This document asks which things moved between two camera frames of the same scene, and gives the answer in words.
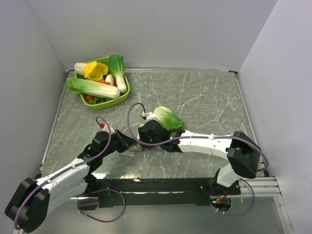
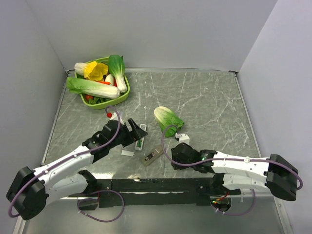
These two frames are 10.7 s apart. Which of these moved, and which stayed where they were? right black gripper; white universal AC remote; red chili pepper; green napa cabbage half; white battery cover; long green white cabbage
Moved: white universal AC remote; right black gripper
Stayed: red chili pepper; green napa cabbage half; long green white cabbage; white battery cover
